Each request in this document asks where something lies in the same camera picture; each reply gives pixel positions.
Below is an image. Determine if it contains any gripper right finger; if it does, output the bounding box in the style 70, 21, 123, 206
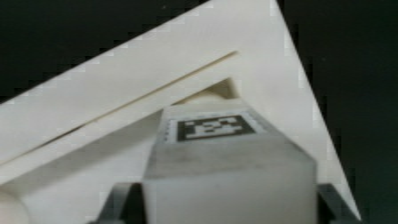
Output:
317, 184, 363, 224

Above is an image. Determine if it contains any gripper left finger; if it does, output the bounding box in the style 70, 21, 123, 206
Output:
88, 183, 146, 224

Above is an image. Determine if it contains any white table leg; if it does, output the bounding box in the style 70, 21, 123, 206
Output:
143, 90, 317, 224

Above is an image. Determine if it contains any white square table top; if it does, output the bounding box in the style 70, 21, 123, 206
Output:
0, 52, 239, 224

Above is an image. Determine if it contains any white U-shaped obstacle fence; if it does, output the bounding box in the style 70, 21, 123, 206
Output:
0, 0, 361, 224

